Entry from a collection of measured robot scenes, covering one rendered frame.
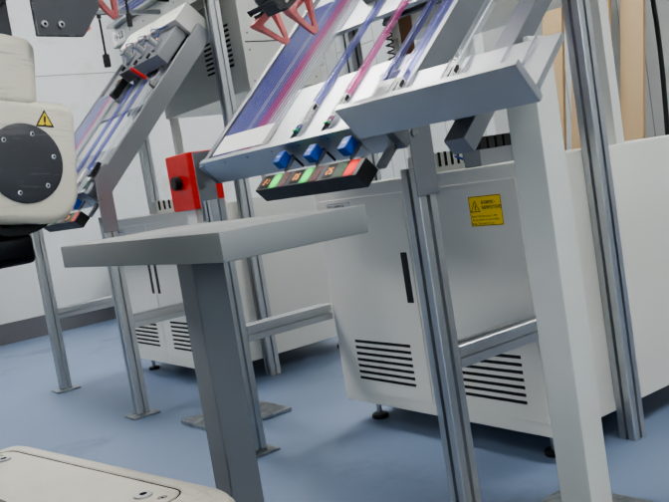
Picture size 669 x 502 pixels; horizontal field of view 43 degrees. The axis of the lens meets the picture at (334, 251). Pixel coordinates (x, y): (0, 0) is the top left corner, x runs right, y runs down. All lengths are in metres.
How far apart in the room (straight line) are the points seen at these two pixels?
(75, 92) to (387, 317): 3.74
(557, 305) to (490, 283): 0.41
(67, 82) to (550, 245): 4.41
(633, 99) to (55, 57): 3.36
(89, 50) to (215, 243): 4.55
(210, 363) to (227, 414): 0.09
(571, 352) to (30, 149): 0.86
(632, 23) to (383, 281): 3.13
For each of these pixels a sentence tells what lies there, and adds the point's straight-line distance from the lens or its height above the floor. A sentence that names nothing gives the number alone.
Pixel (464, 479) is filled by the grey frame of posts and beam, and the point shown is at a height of 0.09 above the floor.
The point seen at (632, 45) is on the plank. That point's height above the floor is 1.09.
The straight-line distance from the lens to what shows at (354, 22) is 1.97.
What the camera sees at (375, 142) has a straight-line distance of 1.52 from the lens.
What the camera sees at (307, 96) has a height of 0.83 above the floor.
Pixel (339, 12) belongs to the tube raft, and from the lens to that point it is 2.06.
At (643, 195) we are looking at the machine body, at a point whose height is 0.50.
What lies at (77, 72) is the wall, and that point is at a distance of 5.52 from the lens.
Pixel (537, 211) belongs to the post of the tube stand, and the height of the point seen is 0.54.
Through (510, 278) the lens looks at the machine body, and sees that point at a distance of 1.73.
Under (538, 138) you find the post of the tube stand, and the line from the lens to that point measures 1.36.
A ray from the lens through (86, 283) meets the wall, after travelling 5.39.
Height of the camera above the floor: 0.64
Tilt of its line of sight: 5 degrees down
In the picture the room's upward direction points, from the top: 9 degrees counter-clockwise
